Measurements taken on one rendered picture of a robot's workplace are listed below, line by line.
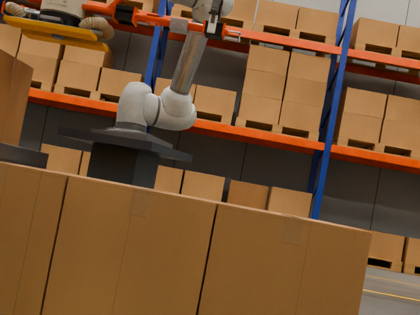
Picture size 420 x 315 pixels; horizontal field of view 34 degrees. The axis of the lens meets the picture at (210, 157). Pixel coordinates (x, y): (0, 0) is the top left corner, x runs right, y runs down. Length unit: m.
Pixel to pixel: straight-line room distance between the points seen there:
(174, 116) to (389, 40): 7.19
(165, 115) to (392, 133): 7.01
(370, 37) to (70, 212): 8.73
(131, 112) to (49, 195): 1.55
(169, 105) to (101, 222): 1.65
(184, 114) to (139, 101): 0.24
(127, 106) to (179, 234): 1.66
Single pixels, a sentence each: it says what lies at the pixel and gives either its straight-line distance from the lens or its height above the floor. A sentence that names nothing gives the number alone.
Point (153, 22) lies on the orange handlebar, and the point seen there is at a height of 1.17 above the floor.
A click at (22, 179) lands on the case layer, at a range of 1.87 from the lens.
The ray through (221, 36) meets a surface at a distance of 2.64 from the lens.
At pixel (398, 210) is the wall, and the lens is 11.44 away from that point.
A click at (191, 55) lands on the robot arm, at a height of 1.21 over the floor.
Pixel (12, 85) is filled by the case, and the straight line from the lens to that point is 2.79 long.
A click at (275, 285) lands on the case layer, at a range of 1.76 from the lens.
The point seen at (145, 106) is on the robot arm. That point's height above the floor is 0.93.
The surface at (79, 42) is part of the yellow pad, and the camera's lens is 2.79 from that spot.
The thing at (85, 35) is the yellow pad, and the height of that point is 1.06.
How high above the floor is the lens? 0.56
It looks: 3 degrees up
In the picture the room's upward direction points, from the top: 11 degrees clockwise
